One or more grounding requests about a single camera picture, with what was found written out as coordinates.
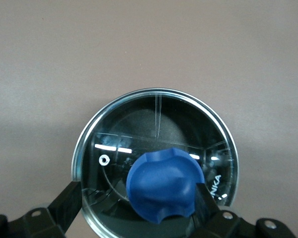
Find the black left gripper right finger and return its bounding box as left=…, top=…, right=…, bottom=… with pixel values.
left=188, top=182, right=258, bottom=238

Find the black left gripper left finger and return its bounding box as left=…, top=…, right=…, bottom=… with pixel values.
left=23, top=181, right=83, bottom=238

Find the glass lid with blue knob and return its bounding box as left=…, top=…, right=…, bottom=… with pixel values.
left=71, top=87, right=240, bottom=238

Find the brown table cover cloth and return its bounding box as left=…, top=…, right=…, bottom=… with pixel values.
left=0, top=0, right=298, bottom=238

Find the black pot with blue handle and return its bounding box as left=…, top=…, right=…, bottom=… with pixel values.
left=75, top=92, right=235, bottom=238

